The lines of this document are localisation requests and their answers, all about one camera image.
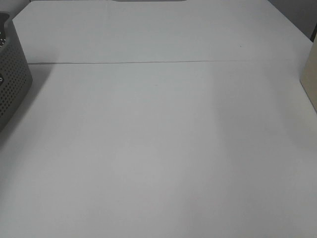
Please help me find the grey perforated plastic basket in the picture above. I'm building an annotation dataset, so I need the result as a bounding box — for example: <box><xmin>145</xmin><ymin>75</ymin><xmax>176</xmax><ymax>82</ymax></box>
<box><xmin>0</xmin><ymin>11</ymin><xmax>33</xmax><ymax>130</ymax></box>

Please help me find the beige box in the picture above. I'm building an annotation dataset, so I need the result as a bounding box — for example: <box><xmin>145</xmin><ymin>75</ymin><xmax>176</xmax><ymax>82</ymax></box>
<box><xmin>300</xmin><ymin>38</ymin><xmax>317</xmax><ymax>111</ymax></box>

